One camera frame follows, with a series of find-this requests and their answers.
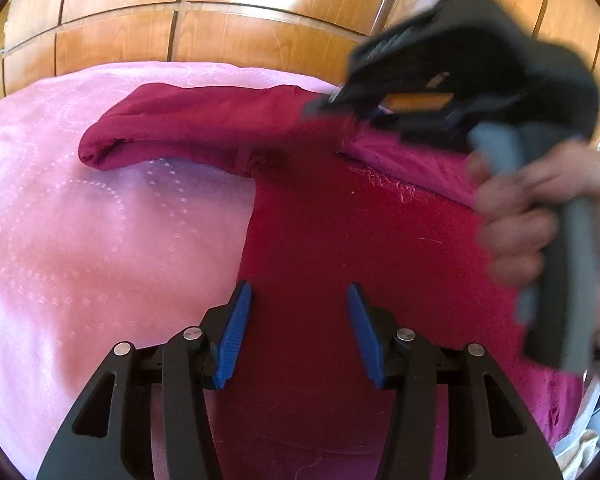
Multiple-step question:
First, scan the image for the dark red knit garment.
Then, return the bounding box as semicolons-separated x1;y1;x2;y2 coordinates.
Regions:
79;84;582;479

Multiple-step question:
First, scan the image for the person's right hand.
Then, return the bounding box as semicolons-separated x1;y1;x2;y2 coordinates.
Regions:
467;140;600;348

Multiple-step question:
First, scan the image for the pink bed sheet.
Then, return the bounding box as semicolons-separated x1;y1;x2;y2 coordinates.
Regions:
0;62;328;479

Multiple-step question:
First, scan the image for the wooden panelled wardrobe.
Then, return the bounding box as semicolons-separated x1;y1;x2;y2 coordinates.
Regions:
0;0;600;141

